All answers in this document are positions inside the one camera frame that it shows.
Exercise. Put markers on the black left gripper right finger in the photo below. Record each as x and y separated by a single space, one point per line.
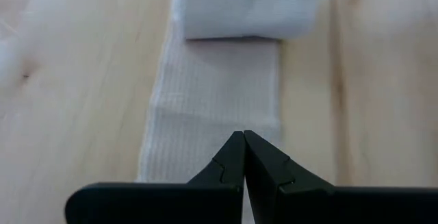
325 203

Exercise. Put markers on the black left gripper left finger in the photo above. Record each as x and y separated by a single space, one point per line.
171 203

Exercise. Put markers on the white elastic bandage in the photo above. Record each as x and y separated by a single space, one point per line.
219 87

